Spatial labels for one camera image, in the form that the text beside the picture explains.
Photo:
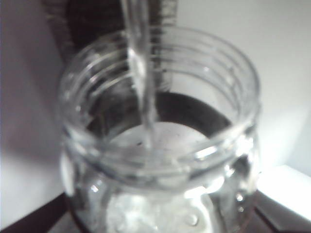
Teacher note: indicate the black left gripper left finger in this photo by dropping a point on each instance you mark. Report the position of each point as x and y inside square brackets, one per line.
[36, 221]

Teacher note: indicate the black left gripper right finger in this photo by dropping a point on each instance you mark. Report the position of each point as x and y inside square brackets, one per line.
[286, 218]

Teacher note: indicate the glass jar with red belts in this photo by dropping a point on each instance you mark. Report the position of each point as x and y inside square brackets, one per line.
[145, 206]

